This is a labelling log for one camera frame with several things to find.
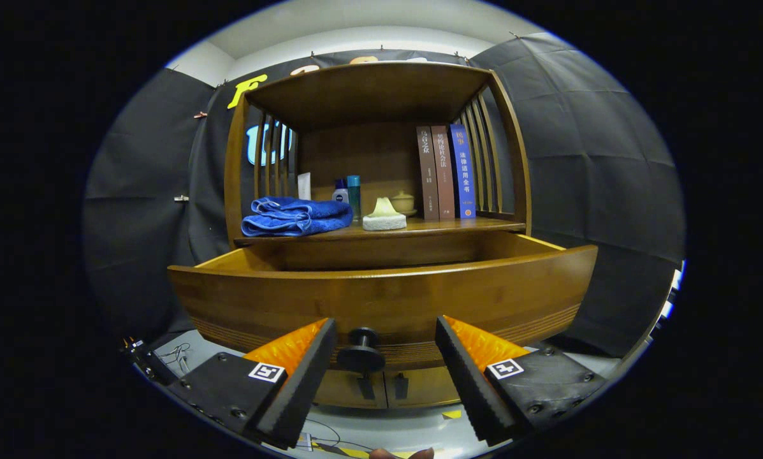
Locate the blue book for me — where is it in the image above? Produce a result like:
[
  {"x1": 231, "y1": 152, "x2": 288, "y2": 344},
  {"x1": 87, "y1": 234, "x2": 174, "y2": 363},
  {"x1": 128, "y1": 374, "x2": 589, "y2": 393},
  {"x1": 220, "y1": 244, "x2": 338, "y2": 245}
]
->
[{"x1": 449, "y1": 124, "x2": 477, "y2": 220}]

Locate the blue folded towel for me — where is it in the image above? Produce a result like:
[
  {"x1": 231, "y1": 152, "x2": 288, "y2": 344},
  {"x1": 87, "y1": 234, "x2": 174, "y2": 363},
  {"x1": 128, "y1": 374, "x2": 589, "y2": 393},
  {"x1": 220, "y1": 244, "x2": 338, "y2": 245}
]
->
[{"x1": 241, "y1": 196, "x2": 354, "y2": 238}]

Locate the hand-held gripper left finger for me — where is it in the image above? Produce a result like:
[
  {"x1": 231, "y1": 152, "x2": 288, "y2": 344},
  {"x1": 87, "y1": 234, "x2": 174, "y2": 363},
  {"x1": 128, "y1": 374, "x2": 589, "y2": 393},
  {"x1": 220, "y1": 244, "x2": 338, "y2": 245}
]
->
[{"x1": 164, "y1": 317, "x2": 337, "y2": 450}]

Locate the wooden cabinet door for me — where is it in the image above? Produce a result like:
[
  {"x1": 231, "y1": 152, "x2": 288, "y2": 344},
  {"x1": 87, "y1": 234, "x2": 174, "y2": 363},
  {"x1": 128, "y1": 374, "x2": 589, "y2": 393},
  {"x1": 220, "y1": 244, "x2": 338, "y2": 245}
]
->
[
  {"x1": 313, "y1": 370, "x2": 388, "y2": 409},
  {"x1": 384, "y1": 365, "x2": 462, "y2": 409}
]

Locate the teal bottle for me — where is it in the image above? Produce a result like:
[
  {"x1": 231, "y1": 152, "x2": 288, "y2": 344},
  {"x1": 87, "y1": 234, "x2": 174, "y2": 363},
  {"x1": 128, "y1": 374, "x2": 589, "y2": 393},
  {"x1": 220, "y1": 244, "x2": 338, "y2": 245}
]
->
[{"x1": 346, "y1": 175, "x2": 362, "y2": 222}]

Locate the reddish brown book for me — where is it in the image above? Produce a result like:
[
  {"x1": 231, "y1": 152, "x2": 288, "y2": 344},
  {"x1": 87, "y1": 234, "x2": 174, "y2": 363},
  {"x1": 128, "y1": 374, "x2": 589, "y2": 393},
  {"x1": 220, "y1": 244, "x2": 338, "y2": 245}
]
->
[{"x1": 431, "y1": 125, "x2": 456, "y2": 221}]

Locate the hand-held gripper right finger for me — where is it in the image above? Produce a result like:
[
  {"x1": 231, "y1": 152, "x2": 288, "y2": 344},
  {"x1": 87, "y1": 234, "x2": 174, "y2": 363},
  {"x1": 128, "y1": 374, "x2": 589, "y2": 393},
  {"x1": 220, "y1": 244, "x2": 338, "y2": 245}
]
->
[{"x1": 435, "y1": 315, "x2": 608, "y2": 447}]

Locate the black backdrop cloth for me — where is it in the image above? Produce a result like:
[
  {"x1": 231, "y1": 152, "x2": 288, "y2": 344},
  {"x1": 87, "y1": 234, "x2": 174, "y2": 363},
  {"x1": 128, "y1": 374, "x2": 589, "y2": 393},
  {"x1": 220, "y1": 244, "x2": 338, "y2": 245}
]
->
[{"x1": 83, "y1": 32, "x2": 685, "y2": 358}]

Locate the thin floor cable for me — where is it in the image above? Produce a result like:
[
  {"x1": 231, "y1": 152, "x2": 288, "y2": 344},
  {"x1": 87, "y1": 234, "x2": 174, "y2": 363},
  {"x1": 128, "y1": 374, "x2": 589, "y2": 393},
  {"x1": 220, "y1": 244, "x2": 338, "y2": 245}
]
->
[{"x1": 305, "y1": 418, "x2": 345, "y2": 448}]

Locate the wooden cabinet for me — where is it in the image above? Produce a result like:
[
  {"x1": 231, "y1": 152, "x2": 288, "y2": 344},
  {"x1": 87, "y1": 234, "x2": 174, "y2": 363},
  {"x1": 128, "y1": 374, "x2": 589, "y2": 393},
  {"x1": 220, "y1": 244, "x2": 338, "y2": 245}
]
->
[{"x1": 223, "y1": 61, "x2": 534, "y2": 410}]

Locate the dark brown book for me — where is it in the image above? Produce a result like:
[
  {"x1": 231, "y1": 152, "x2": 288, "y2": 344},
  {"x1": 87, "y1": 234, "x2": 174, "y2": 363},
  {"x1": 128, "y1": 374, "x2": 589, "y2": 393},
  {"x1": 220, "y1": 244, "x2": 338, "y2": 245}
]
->
[{"x1": 416, "y1": 126, "x2": 440, "y2": 222}]

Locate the black floor device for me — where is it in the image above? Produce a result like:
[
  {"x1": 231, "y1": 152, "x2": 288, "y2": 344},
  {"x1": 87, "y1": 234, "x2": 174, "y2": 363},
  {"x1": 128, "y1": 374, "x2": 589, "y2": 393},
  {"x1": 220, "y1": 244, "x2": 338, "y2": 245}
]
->
[{"x1": 121, "y1": 338, "x2": 179, "y2": 387}]

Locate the wooden drawer with black knob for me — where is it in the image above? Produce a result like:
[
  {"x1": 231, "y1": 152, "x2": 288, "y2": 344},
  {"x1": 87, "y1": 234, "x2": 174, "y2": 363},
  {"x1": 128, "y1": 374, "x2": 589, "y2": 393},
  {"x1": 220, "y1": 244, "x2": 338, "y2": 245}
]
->
[{"x1": 166, "y1": 231, "x2": 599, "y2": 374}]

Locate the wooden countertop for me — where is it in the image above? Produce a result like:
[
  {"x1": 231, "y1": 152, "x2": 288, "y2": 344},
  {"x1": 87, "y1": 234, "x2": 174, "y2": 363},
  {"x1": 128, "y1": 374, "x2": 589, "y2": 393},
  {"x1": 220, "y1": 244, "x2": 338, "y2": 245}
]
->
[{"x1": 233, "y1": 217, "x2": 526, "y2": 246}]

